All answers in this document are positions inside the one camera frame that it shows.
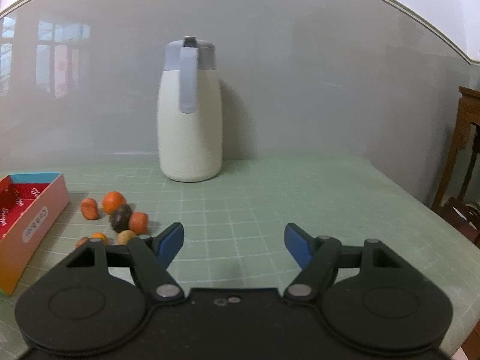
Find small yellow-brown fruit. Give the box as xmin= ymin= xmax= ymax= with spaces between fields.
xmin=116 ymin=230 xmax=137 ymax=245

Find red-orange persimmon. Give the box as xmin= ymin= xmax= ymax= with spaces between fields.
xmin=128 ymin=211 xmax=149 ymax=235

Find tiny orange kumquat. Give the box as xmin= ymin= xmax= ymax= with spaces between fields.
xmin=90 ymin=232 xmax=109 ymax=245

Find round orange tangerine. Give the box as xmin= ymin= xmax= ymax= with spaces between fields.
xmin=102 ymin=191 xmax=126 ymax=215

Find reddish brown fruit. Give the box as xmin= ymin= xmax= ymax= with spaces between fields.
xmin=75 ymin=237 xmax=89 ymax=249

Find small red-orange fruit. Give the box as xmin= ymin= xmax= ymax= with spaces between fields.
xmin=80 ymin=197 xmax=99 ymax=220

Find colourful cardboard box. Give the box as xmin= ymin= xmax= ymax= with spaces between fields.
xmin=0 ymin=172 xmax=69 ymax=296

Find white thermos jug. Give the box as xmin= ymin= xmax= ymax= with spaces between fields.
xmin=157 ymin=36 xmax=223 ymax=183

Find brown bag under table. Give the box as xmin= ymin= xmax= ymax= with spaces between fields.
xmin=440 ymin=197 xmax=479 ymax=247

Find carved wooden side table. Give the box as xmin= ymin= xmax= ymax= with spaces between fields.
xmin=431 ymin=86 xmax=479 ymax=213

